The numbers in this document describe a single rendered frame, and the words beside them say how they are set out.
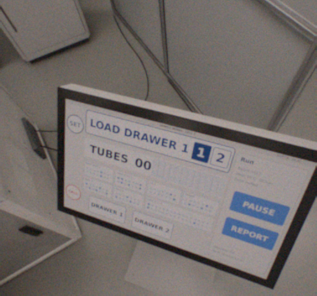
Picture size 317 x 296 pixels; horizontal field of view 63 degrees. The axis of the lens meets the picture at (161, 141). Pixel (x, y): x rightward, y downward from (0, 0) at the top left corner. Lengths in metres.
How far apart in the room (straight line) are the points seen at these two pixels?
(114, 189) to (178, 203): 0.14
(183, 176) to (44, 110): 1.82
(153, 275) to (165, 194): 1.05
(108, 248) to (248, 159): 1.29
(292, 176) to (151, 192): 0.27
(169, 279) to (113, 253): 0.35
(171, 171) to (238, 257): 0.22
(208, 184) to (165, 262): 1.08
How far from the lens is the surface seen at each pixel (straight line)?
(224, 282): 1.60
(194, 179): 0.51
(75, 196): 0.66
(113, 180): 0.58
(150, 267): 1.57
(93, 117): 0.54
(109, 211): 0.63
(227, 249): 0.59
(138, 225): 0.61
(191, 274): 1.55
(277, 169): 0.49
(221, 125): 0.47
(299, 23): 0.97
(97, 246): 1.67
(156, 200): 0.56
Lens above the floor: 1.59
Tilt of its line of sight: 61 degrees down
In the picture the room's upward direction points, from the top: 9 degrees counter-clockwise
